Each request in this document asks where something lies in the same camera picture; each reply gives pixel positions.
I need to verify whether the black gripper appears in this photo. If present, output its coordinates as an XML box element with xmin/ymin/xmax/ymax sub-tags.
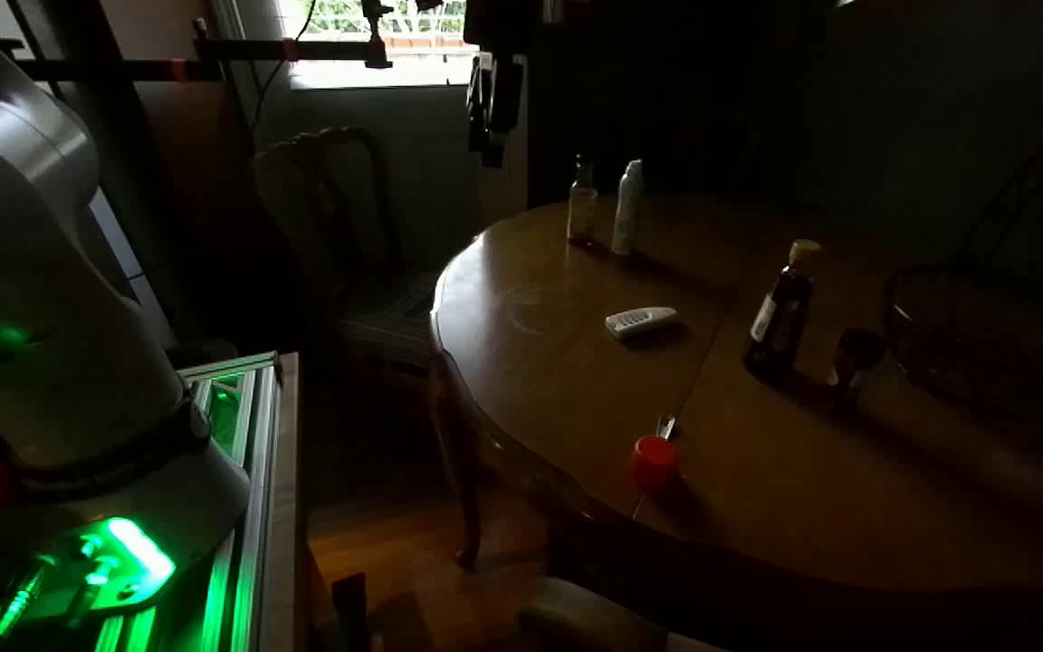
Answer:
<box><xmin>465</xmin><ymin>48</ymin><xmax>516</xmax><ymax>148</ymax></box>

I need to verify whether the bright window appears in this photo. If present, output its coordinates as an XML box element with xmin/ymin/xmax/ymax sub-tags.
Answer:
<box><xmin>287</xmin><ymin>0</ymin><xmax>479</xmax><ymax>92</ymax></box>

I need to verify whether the clear glass bottle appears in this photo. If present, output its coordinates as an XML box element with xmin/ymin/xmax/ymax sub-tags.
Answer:
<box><xmin>563</xmin><ymin>148</ymin><xmax>601</xmax><ymax>249</ymax></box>

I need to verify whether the white plastic bottle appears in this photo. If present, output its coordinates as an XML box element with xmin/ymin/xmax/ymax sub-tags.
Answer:
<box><xmin>608</xmin><ymin>156</ymin><xmax>650</xmax><ymax>260</ymax></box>

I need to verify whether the wooden chair with cushioned seat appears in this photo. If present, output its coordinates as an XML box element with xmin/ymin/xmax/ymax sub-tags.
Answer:
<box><xmin>246</xmin><ymin>125</ymin><xmax>452</xmax><ymax>393</ymax></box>

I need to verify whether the dark clamp bar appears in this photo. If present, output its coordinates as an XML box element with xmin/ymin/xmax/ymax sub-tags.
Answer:
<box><xmin>11</xmin><ymin>35</ymin><xmax>395</xmax><ymax>84</ymax></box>

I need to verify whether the dark bottle with cork cap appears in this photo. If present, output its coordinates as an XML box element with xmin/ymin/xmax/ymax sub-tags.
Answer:
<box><xmin>742</xmin><ymin>237</ymin><xmax>825</xmax><ymax>381</ymax></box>

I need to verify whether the small red cup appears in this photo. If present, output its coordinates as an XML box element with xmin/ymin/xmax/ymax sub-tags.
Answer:
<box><xmin>628</xmin><ymin>416</ymin><xmax>685</xmax><ymax>496</ymax></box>

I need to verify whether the small dark shaker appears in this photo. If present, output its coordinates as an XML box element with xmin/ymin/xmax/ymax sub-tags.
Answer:
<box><xmin>825</xmin><ymin>324</ymin><xmax>890</xmax><ymax>404</ymax></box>

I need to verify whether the wooden side board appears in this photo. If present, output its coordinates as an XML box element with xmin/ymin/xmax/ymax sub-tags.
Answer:
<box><xmin>273</xmin><ymin>351</ymin><xmax>311</xmax><ymax>652</ymax></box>

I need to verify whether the dark wire basket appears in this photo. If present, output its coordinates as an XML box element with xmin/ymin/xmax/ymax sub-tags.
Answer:
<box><xmin>879</xmin><ymin>256</ymin><xmax>1043</xmax><ymax>433</ymax></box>

